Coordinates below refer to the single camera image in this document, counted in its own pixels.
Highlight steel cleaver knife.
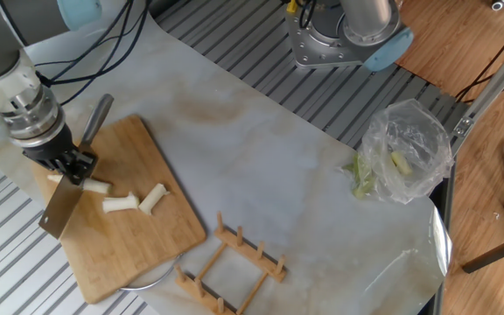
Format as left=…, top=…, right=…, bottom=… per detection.
left=38, top=94, right=116, bottom=241

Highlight round metal wire ring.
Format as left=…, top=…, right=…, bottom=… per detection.
left=118, top=253, right=186, bottom=292

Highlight pale green vegetable chunk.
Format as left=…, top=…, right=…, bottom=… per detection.
left=389, top=150, right=413, bottom=177

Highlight marble pattern table sheet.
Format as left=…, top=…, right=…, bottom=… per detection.
left=0, top=0, right=454, bottom=315

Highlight black floor cables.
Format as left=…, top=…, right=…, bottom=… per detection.
left=455, top=12, right=504, bottom=104

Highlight green vegetable scraps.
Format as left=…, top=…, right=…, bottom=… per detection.
left=343, top=151, right=376, bottom=200

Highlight aluminium frame beam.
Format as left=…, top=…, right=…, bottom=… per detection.
left=451, top=25, right=504, bottom=154

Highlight clear plastic bag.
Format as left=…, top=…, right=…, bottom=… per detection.
left=359, top=98, right=454, bottom=206

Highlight wooden peg rack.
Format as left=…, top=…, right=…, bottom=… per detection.
left=173, top=212, right=288, bottom=315

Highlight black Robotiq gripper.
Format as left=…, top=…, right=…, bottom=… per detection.
left=22, top=123, right=99, bottom=186

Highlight wooden cutting board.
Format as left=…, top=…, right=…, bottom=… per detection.
left=31, top=115, right=208, bottom=305

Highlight short cut scallion piece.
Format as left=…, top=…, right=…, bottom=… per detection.
left=80, top=178, right=114, bottom=195
left=101, top=191, right=141, bottom=214
left=137, top=182, right=171, bottom=216

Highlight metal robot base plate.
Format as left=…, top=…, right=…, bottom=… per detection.
left=284, top=0, right=369, bottom=70

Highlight dark brown wooden bar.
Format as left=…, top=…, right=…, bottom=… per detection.
left=460, top=229, right=504, bottom=275

